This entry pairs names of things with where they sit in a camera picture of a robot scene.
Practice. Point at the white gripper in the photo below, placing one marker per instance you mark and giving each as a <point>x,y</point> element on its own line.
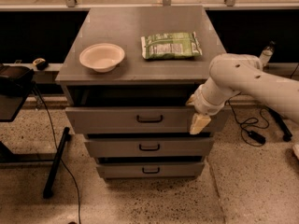
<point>201,104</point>

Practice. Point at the grey top drawer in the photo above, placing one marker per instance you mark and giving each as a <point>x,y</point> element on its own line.
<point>96,120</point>

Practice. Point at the grey drawer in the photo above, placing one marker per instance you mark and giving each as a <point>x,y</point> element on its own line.
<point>96,120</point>
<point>150,170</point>
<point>149,147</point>

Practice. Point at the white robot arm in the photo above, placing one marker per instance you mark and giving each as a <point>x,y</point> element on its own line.
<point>230,74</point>

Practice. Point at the grey drawer cabinet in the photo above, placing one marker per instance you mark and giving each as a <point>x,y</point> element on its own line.
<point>136,82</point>

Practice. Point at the grey middle drawer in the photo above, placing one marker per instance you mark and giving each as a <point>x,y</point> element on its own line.
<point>149,147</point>

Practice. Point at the grey bottom drawer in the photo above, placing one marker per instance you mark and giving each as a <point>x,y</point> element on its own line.
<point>150,170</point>

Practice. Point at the green chip bag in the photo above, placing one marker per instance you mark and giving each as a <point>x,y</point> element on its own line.
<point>170,46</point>

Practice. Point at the black chair leg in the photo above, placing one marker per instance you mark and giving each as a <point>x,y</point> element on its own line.
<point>287,135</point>

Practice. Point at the clear plastic bottle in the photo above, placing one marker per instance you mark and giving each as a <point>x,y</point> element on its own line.
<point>267,53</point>

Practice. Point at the white orange bag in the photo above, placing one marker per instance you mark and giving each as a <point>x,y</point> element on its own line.
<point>295,149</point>

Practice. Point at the white paper bowl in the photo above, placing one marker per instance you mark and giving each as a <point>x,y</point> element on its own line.
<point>102,57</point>

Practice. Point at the yellow black tape measure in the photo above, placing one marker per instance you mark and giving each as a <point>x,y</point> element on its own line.
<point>40,63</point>

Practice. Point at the black stand leg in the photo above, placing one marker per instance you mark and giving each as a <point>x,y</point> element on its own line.
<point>47,193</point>

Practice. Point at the black device on stand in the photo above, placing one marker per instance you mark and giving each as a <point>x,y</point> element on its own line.
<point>16,82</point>

